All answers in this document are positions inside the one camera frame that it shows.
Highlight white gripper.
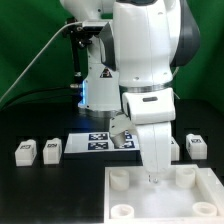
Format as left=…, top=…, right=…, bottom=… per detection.
left=135, top=122, right=172, bottom=184

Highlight white square tabletop tray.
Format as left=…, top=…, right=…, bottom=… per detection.
left=104, top=165, right=224, bottom=224

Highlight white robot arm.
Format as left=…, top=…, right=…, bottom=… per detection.
left=59, top=0, right=200, bottom=183

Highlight white sheet with markers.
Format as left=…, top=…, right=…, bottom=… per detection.
left=64, top=132, right=139, bottom=154

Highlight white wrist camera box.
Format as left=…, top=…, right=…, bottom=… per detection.
left=109, top=114, right=135, bottom=147

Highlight black cables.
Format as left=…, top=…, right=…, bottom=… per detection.
left=0, top=85, right=84, bottom=111

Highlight black camera stand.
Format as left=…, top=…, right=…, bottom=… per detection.
left=65, top=17, right=92, bottom=88

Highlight silver camera on stand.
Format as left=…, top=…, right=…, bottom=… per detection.
left=82, top=19, right=110, bottom=33

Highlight grey camera cable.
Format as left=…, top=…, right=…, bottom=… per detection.
left=0, top=21, right=84, bottom=104

